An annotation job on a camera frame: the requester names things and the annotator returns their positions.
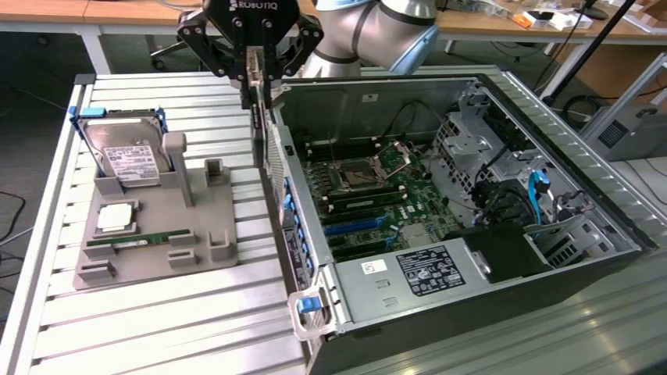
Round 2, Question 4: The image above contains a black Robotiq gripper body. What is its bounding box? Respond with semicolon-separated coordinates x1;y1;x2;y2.
202;0;302;52

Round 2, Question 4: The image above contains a Nvidia graphics card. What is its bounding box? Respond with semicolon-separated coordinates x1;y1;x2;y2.
239;45;273;170

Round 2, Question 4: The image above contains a black office chair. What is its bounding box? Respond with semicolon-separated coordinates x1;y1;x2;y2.
149;34;209;71

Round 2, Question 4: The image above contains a hard disk in blue carrier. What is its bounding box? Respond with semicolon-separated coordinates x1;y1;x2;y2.
66;105;175;189

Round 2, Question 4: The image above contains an open socket cover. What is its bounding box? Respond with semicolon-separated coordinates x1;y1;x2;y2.
369;141;417;183

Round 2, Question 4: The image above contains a CPU socket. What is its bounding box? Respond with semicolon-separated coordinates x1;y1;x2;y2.
336;160;384;192

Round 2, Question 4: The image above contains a silver disk bay cage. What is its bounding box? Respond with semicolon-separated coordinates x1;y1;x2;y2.
430;110;542;188

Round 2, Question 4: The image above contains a green motherboard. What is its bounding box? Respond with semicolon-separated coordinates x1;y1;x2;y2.
301;138;454;263

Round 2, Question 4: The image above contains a RAM stick in slot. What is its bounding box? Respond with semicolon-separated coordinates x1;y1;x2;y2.
326;189;408;214

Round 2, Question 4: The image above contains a black expansion slot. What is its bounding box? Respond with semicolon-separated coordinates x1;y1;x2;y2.
317;209;377;227
326;233;390;251
332;242;397;262

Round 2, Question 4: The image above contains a grey parts rack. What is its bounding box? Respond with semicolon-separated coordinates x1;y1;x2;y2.
71;131;239;292

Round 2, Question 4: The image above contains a blue expansion slot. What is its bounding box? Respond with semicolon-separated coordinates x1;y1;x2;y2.
322;218;384;236

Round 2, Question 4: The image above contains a silver CPU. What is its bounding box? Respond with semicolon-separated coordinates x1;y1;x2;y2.
95;203;135;234

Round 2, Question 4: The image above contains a white small device box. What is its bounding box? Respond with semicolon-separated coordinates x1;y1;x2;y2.
545;13;593;31

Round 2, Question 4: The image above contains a green RAM stick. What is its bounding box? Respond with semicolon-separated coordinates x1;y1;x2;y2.
85;229;191;249

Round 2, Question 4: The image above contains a black tripod pole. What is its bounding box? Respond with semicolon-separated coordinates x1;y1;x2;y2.
538;0;640;105

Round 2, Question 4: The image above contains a black round stand base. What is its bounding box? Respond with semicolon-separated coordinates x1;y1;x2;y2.
570;2;608;20

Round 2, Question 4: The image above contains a black plastic shroud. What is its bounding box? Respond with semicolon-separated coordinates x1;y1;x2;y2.
441;224;554;284

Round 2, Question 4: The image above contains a grey power supply unit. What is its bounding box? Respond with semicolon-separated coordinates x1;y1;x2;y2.
330;236;493;326

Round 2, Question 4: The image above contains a grey computer tower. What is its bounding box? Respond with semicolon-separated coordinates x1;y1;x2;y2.
577;52;667;163

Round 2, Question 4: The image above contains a black open PC case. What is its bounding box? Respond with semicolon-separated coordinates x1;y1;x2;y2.
250;72;658;375

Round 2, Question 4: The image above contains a black looped wire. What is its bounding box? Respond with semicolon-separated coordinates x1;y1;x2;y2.
382;99;449;144

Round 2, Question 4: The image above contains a wooden desk with white frame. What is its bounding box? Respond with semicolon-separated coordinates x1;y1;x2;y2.
434;0;667;98
0;0;318;75

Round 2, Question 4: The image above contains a black wire bundle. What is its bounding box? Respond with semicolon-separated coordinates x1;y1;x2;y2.
470;183;537;227

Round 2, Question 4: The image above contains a blue SATA wire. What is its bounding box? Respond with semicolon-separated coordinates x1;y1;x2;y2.
526;167;552;226

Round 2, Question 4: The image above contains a grey disk bay bracket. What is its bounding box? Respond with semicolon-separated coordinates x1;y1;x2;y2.
522;213;626;270

